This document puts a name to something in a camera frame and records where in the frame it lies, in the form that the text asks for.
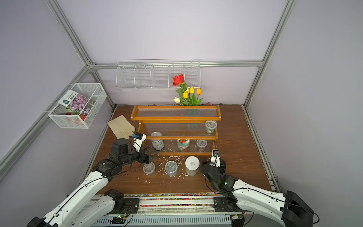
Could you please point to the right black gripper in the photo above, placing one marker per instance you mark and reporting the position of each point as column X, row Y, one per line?
column 221, row 169

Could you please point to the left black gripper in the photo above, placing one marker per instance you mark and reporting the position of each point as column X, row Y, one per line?
column 148, row 159

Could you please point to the clear small plastic tub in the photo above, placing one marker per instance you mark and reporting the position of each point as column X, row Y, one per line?
column 149, row 169

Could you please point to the tall white Ideal jar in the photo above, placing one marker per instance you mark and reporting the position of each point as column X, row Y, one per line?
column 192, row 164

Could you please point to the orange wooden glass shelf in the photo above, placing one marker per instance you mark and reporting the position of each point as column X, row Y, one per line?
column 174, row 123

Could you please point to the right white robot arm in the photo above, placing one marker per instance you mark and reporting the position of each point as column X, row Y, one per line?
column 289, row 209

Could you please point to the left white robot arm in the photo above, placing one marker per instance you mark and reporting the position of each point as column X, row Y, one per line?
column 71, row 212

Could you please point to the clear tub lower shelf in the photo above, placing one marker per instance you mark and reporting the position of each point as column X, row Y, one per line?
column 201, row 145

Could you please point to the tomato label seed jar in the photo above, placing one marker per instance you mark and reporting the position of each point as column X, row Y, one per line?
column 183, row 145

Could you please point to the purple flower seed packet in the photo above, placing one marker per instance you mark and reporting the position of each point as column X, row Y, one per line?
column 76, row 103

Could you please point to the cream work glove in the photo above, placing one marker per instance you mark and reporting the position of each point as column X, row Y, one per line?
column 121, row 128

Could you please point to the teal glass vase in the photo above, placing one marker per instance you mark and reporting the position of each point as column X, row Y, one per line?
column 193, row 111

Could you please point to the artificial flower bouquet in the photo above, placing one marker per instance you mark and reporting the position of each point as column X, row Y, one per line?
column 187, row 96

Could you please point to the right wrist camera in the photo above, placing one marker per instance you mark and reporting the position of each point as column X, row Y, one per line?
column 215, row 158

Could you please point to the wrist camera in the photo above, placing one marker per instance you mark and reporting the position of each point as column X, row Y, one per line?
column 139, row 139
column 215, row 158

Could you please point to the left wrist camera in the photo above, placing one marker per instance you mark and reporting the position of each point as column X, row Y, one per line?
column 139, row 139

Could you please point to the metal base rail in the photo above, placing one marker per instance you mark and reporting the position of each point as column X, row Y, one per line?
column 205, row 209

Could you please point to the long white wire basket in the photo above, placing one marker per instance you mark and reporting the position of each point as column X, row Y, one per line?
column 156, row 74

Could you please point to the small white wire basket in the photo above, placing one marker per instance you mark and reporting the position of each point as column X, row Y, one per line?
column 66, row 120

